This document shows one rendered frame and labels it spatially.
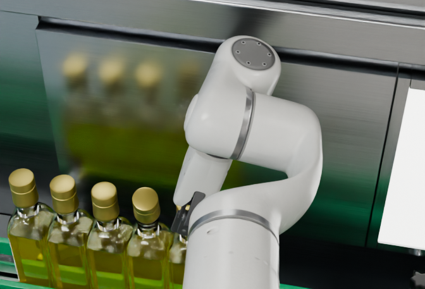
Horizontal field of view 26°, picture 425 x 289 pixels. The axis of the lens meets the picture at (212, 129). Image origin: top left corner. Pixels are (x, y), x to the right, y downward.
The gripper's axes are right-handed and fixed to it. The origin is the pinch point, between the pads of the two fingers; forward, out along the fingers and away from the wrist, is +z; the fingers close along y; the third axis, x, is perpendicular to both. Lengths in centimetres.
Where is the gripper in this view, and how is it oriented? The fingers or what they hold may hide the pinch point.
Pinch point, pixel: (190, 208)
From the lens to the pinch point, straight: 120.9
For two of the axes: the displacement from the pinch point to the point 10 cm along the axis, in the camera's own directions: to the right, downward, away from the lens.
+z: -2.5, 6.5, 7.2
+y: -1.8, 7.0, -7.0
